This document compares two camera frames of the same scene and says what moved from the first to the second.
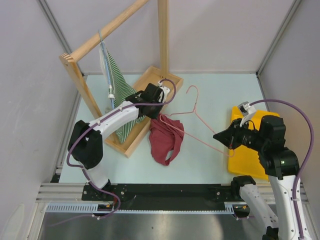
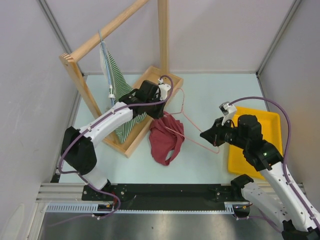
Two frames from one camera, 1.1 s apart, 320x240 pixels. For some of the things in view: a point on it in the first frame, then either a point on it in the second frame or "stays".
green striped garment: [123, 87] stays
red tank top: [165, 135] stays
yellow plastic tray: [244, 160] stays
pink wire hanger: [198, 113] → [183, 112]
